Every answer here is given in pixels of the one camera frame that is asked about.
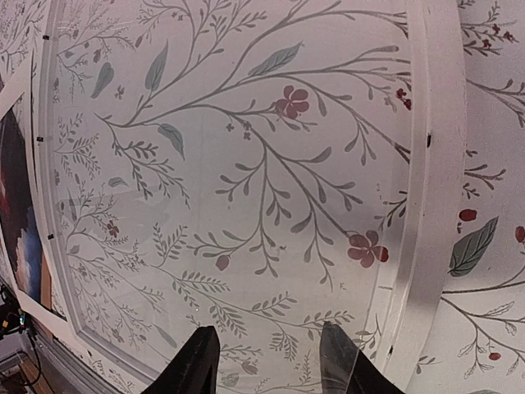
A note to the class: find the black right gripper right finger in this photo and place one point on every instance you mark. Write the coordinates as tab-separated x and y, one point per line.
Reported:
345	369

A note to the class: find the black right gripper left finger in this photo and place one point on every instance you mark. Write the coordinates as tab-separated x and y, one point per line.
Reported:
194	368

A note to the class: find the white mat board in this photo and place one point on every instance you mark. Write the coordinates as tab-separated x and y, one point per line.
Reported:
17	86

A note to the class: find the clear acrylic sheet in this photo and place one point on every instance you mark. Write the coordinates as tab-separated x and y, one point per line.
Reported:
229	184

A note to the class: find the dark red blue photo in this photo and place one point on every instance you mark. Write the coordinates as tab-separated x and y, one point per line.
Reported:
19	228

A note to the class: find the brown cardboard backing board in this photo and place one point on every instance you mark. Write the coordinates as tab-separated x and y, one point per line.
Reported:
46	286

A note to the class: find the floral patterned table cover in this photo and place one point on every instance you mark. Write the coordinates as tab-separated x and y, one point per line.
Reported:
265	167

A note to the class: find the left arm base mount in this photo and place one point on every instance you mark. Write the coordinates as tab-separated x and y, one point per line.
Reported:
13	321

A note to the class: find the white picture frame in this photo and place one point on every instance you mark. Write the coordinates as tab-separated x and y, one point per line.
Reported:
439	164

